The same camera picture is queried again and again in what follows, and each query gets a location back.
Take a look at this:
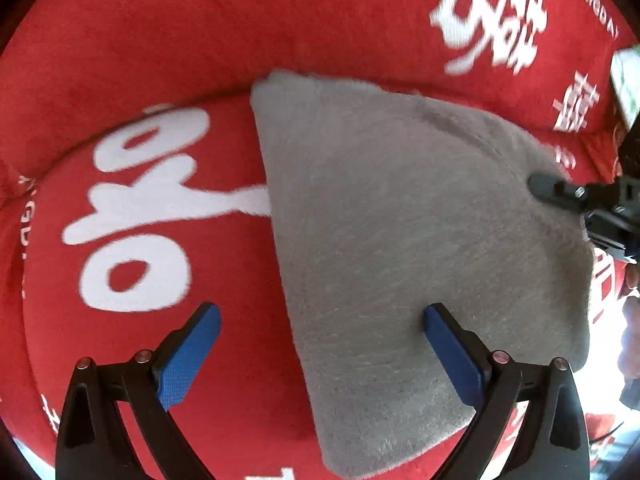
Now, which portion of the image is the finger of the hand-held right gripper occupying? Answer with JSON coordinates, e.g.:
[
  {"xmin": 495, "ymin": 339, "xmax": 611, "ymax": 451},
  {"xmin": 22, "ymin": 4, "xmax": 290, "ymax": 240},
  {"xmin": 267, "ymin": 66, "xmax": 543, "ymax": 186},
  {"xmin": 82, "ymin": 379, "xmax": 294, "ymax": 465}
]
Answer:
[{"xmin": 528, "ymin": 172, "xmax": 590, "ymax": 212}]

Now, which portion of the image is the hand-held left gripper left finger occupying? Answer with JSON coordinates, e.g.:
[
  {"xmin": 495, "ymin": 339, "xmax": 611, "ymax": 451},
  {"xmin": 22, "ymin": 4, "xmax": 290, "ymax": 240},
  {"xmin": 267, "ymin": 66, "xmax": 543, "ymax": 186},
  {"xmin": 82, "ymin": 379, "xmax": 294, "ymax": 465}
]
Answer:
[{"xmin": 55, "ymin": 301, "xmax": 222, "ymax": 480}]

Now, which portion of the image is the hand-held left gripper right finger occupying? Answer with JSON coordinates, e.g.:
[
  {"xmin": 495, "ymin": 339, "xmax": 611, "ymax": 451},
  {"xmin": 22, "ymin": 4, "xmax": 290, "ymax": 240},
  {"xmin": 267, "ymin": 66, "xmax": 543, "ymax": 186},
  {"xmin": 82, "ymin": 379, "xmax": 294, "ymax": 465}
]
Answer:
[{"xmin": 424, "ymin": 302, "xmax": 592, "ymax": 480}]

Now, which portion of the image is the grey knit sweater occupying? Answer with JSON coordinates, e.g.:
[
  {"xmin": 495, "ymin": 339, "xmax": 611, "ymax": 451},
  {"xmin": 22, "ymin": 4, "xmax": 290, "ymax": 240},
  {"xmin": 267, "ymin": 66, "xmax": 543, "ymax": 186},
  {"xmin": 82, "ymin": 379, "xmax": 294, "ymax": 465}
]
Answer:
[{"xmin": 249, "ymin": 69, "xmax": 596, "ymax": 479}]

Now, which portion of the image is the red flower print cushion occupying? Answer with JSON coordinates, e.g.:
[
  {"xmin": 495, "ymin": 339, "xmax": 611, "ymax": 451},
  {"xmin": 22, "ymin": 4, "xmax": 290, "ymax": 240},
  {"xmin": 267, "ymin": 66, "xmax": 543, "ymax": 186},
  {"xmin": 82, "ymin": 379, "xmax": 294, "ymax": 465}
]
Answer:
[{"xmin": 582, "ymin": 122, "xmax": 628, "ymax": 183}]

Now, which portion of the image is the white green patterned cloth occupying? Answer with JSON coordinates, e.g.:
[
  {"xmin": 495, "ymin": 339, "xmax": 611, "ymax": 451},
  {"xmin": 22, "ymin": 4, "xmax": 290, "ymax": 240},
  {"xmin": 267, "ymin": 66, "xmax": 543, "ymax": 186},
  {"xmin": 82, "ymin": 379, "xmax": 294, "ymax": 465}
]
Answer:
[{"xmin": 611, "ymin": 47, "xmax": 640, "ymax": 126}]

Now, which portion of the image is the red printed sofa cover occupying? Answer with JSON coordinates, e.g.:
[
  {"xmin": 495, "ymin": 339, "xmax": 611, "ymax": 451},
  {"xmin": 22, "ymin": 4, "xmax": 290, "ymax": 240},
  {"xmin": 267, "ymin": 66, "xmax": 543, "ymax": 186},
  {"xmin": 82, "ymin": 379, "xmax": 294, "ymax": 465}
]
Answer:
[{"xmin": 0, "ymin": 0, "xmax": 640, "ymax": 480}]

